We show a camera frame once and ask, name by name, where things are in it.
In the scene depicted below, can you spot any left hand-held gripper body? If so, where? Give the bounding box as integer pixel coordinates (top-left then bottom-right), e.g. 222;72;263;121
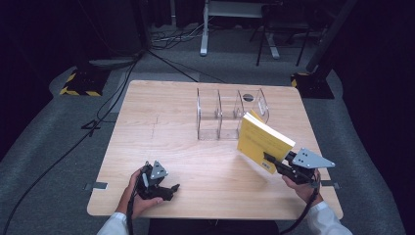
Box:
136;159;170;200

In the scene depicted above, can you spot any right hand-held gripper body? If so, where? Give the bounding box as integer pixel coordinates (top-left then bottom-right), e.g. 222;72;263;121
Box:
280;147;337;186

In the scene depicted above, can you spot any yellow book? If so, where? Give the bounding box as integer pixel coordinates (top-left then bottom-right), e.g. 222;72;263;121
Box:
236;110;297;175

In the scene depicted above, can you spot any clear acrylic file rack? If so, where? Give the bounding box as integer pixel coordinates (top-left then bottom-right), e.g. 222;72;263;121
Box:
196;87;271;142

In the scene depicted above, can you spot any person's left hand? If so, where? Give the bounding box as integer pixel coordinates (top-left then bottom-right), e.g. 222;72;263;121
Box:
116;167;164;219

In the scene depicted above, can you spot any person's right hand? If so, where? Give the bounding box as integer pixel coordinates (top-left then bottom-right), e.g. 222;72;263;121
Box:
281;168;325;207

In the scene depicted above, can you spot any grey floor tape strip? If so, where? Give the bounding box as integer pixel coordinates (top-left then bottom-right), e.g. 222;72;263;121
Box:
84;181;109;192
320;179;341;191

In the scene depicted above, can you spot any hazard-striped black stand base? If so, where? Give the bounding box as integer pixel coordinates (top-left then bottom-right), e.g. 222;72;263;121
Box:
290;71;336;100
59;68;112;98

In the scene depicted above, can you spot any grey metal stand pole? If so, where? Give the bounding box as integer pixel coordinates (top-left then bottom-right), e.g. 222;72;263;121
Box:
305;0;359;73

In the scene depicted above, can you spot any black chair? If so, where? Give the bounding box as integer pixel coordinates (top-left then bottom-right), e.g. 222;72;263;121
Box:
249;1;311;68

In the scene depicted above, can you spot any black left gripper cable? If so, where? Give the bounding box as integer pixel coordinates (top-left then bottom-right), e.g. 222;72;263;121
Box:
126;190;137;235

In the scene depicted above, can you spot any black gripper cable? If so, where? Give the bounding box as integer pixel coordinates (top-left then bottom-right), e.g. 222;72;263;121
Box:
279;181;321;235
126;190;137;235

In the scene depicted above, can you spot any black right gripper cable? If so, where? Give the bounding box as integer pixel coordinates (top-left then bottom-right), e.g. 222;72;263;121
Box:
279;181;321;235

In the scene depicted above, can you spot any long black floor cable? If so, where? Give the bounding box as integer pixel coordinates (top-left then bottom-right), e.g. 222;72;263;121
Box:
0;53;142;231

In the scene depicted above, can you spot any thin black floor cable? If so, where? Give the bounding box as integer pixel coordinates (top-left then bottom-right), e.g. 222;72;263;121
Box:
146;48;227;84

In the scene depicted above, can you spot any white desk frame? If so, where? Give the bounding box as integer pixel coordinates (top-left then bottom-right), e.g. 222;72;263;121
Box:
199;0;281;61

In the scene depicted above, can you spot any bundle of floor cables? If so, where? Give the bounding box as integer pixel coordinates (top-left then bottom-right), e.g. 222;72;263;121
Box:
149;18;213;51

